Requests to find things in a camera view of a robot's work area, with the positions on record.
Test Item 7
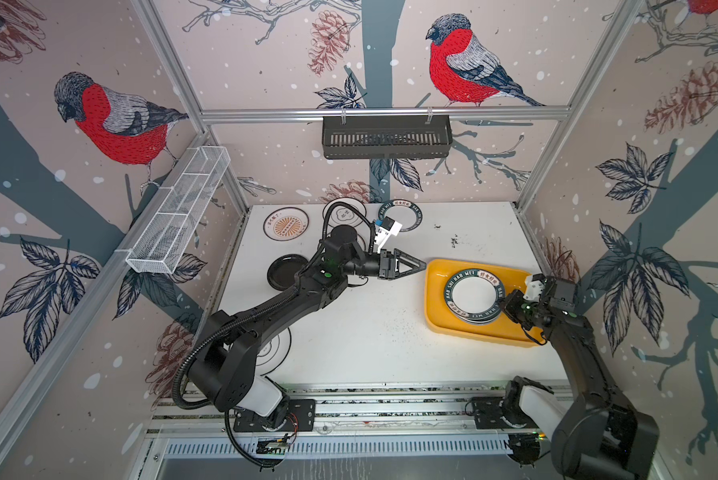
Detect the white plate grey emblem front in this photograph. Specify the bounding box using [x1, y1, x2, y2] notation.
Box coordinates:
[256, 328, 292, 376]

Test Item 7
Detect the green lettered rim plate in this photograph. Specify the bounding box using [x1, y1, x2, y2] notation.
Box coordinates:
[444, 268, 506, 325]

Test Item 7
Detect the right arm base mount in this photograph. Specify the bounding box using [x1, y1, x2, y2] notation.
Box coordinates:
[468, 396, 514, 430]

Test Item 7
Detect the small black plate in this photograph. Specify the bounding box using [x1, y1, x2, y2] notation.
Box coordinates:
[266, 254, 308, 291]

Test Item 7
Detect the dark green rim plate back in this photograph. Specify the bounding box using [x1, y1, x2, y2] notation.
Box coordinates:
[378, 199, 423, 233]

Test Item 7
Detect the orange sunburst plate far left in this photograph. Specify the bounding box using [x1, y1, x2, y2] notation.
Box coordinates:
[263, 207, 310, 242]

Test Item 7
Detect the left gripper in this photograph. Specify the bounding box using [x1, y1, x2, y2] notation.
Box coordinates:
[339, 251, 422, 283]

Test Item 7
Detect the white plate grey emblem back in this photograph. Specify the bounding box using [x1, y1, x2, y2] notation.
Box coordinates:
[322, 197, 367, 228]

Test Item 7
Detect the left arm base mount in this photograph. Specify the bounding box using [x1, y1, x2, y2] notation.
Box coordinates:
[232, 399, 316, 434]

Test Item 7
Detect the black wire wall basket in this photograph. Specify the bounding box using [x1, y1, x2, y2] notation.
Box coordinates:
[322, 115, 453, 160]

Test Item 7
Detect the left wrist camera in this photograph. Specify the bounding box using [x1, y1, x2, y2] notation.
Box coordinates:
[374, 217, 403, 253]

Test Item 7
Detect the white mesh wall shelf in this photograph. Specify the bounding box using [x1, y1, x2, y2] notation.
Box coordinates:
[127, 146, 230, 274]

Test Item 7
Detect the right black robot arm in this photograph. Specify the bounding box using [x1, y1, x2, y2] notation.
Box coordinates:
[499, 274, 660, 479]

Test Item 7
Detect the white plate grey emblem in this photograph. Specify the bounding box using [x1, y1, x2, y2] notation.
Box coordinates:
[256, 328, 292, 376]
[322, 197, 367, 228]

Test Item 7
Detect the yellow plastic bin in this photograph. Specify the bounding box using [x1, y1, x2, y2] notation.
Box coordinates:
[425, 259, 544, 348]

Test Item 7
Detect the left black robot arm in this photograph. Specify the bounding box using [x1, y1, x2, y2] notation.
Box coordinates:
[171, 210, 427, 430]

